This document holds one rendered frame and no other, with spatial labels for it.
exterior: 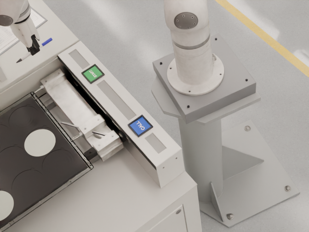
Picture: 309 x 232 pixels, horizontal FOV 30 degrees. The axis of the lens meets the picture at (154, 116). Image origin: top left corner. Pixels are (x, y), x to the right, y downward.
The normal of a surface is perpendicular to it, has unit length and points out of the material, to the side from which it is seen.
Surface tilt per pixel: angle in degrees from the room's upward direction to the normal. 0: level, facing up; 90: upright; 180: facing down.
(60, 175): 0
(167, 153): 0
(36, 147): 1
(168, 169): 90
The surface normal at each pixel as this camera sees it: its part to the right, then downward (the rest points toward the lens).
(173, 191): -0.11, -0.54
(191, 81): -0.21, 0.81
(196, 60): 0.20, 0.78
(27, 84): 0.60, 0.63
